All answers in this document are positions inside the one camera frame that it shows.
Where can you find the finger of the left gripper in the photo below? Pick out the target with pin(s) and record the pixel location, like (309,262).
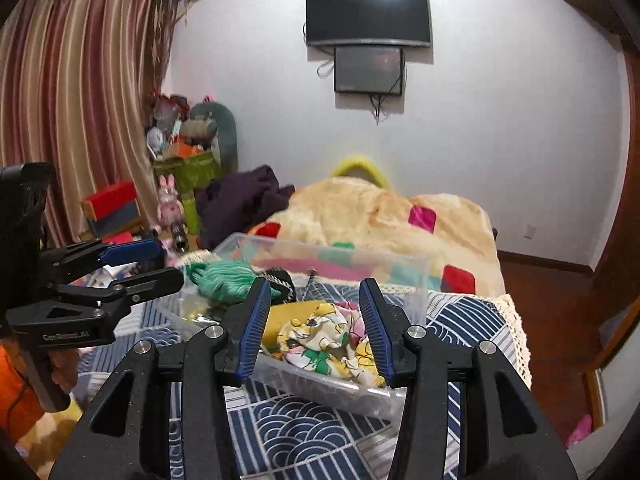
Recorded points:
(75,303)
(77,260)

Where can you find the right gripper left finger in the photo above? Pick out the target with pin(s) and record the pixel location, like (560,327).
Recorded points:
(124,434)

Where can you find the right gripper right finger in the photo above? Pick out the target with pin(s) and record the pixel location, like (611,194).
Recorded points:
(504,435)

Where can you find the green knitted cloth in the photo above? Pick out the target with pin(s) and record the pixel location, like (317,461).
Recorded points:
(222,281)

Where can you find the black chain-pattern cloth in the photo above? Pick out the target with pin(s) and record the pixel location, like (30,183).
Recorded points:
(281,284)

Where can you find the floral fabric bundle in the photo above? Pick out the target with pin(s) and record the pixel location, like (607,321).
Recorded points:
(325,338)

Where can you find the orange sleeve forearm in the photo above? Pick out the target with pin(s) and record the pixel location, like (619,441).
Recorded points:
(20,409)

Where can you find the person's left hand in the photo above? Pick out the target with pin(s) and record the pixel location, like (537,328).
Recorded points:
(64,368)

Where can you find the red box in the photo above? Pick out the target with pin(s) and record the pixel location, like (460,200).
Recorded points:
(108,200)

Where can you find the pink rabbit figurine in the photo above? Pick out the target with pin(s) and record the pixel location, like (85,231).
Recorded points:
(170,213)

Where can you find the green bottle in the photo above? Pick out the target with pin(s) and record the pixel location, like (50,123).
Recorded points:
(190,213)

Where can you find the green storage box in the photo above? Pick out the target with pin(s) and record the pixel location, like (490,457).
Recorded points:
(192,172)

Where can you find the blue patterned bed sheet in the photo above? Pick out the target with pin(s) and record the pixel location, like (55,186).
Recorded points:
(303,423)

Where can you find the dark purple clothing pile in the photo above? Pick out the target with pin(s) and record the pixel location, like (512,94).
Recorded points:
(236,202)

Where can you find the grey green plush toy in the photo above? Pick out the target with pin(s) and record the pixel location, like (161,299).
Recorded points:
(213,126)

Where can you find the beige fleece blanket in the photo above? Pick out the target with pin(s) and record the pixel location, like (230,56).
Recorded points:
(452,232)

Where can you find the clear plastic storage box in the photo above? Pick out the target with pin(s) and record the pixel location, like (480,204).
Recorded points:
(319,273)

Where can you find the striped red curtain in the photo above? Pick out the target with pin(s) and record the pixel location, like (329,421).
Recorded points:
(77,82)

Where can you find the small wall monitor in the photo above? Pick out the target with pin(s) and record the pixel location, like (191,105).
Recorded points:
(375,70)

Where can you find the large wall television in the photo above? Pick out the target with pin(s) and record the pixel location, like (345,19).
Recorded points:
(403,23)

